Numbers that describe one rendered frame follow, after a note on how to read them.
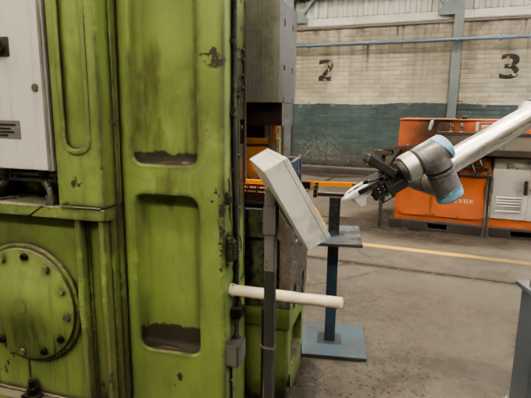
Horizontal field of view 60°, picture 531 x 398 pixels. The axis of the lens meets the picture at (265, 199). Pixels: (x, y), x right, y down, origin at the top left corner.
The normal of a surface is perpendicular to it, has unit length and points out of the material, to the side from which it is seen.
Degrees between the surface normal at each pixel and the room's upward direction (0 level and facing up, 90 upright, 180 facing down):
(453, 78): 90
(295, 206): 90
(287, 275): 90
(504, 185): 90
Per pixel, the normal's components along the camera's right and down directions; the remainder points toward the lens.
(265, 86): -0.27, 0.18
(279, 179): 0.16, 0.19
